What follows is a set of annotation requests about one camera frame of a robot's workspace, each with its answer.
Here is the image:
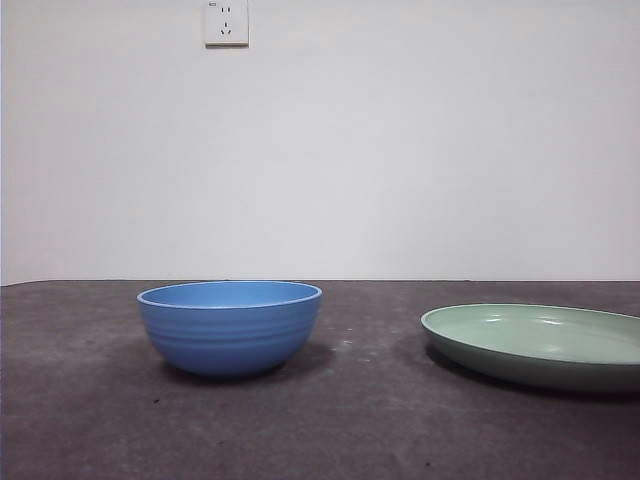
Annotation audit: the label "blue ribbed bowl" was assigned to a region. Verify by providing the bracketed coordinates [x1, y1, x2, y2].
[136, 280, 323, 378]

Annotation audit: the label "green round plate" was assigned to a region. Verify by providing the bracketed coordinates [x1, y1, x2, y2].
[420, 302, 640, 396]

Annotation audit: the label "white wall socket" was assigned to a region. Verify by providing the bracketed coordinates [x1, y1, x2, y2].
[204, 0, 250, 50]

